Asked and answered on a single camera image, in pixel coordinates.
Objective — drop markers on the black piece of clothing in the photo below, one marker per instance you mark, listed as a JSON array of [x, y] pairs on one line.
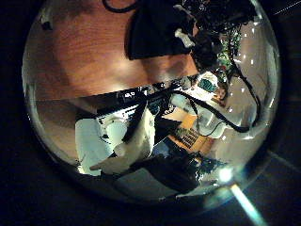
[[156, 31]]

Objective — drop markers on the black control box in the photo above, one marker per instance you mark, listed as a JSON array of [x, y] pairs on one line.
[[134, 95]]

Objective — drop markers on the wooden desk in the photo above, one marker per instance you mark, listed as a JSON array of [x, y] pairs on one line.
[[191, 135]]

